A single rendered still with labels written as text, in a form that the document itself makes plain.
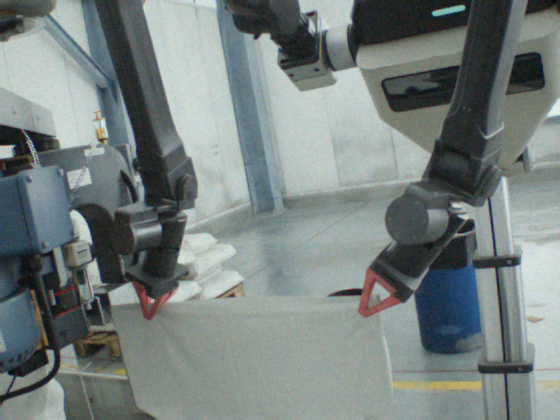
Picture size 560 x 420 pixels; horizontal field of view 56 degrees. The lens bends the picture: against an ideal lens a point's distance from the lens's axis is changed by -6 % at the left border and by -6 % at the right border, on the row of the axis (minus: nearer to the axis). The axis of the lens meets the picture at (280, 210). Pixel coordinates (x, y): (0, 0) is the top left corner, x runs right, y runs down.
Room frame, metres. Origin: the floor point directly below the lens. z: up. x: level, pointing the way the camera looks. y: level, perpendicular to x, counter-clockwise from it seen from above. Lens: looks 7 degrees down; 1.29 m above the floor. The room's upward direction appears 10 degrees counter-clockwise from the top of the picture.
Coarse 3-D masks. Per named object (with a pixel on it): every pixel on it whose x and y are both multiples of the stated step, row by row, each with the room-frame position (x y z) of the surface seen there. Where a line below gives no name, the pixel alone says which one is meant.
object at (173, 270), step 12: (156, 252) 0.88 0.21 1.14; (168, 252) 0.88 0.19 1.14; (144, 264) 0.89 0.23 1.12; (156, 264) 0.88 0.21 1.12; (168, 264) 0.89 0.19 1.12; (180, 264) 0.95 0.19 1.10; (132, 276) 0.88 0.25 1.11; (144, 276) 0.88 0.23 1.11; (156, 276) 0.89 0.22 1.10; (168, 276) 0.90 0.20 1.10; (180, 276) 0.92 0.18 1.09; (156, 288) 0.86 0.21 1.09
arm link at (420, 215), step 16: (432, 176) 0.71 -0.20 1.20; (496, 176) 0.65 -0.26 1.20; (416, 192) 0.62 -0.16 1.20; (432, 192) 0.62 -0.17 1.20; (448, 192) 0.65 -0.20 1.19; (464, 192) 0.69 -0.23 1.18; (480, 192) 0.65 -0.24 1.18; (400, 208) 0.63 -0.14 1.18; (416, 208) 0.62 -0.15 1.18; (432, 208) 0.62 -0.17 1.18; (400, 224) 0.63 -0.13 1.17; (416, 224) 0.62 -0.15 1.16; (432, 224) 0.62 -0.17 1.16; (400, 240) 0.63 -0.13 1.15; (416, 240) 0.62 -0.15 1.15; (432, 240) 0.65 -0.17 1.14
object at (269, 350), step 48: (144, 336) 0.95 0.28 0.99; (192, 336) 0.88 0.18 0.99; (240, 336) 0.83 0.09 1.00; (288, 336) 0.80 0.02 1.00; (336, 336) 0.78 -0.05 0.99; (384, 336) 0.75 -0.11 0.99; (144, 384) 0.95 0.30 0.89; (192, 384) 0.90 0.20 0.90; (240, 384) 0.84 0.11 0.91; (288, 384) 0.81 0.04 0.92; (336, 384) 0.78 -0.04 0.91; (384, 384) 0.75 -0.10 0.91
